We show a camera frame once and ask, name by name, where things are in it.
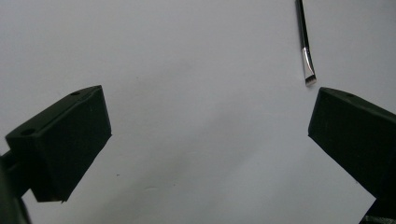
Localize black makeup brush silver ferrule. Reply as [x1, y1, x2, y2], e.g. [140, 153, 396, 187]
[294, 0, 318, 87]

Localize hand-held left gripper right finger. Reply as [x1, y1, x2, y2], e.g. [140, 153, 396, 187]
[307, 87, 396, 224]

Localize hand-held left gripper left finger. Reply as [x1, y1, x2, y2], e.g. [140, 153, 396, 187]
[0, 85, 113, 203]

